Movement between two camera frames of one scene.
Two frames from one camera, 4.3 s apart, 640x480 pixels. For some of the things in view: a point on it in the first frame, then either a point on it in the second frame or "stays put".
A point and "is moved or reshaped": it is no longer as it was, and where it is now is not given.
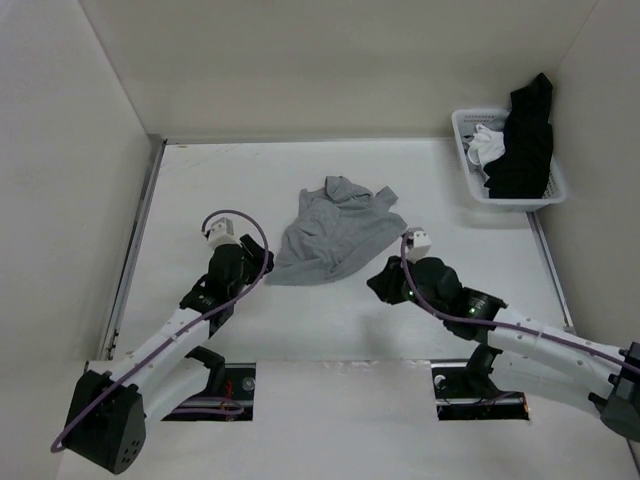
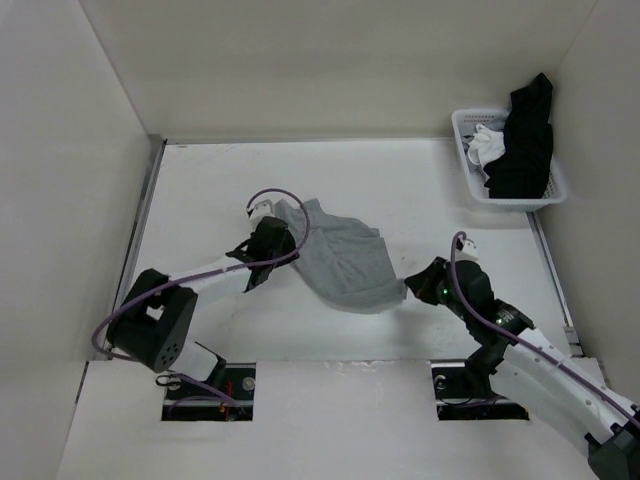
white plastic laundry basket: (463, 121) stays put
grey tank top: (335, 230) is moved or reshaped
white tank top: (486, 146) stays put
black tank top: (524, 168) stays put
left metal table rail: (154, 157) stays put
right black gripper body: (395, 290) -> (435, 288)
